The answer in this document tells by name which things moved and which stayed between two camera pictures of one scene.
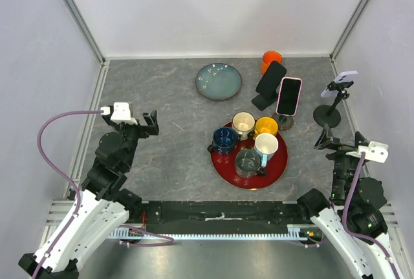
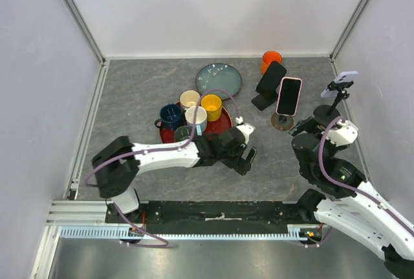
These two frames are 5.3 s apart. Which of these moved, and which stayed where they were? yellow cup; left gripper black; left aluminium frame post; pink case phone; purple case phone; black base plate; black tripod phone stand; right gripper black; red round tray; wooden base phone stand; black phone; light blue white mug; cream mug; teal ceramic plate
Moved: cream mug; left gripper black; red round tray; yellow cup; right gripper black; light blue white mug
Stayed: left aluminium frame post; pink case phone; black base plate; black tripod phone stand; teal ceramic plate; wooden base phone stand; purple case phone; black phone
